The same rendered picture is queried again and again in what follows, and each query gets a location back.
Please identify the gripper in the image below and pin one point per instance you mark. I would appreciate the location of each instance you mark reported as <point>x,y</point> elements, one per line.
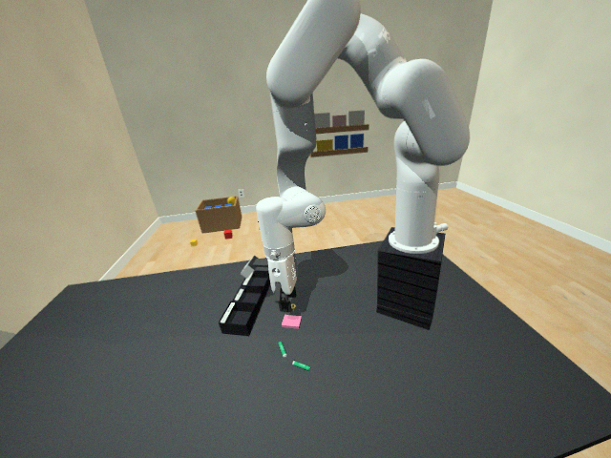
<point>285,280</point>

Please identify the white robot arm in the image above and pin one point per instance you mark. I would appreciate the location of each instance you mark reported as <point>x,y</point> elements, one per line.
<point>435,131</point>

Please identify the dark grey rack of bins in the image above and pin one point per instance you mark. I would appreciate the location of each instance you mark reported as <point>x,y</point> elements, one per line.
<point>239,319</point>

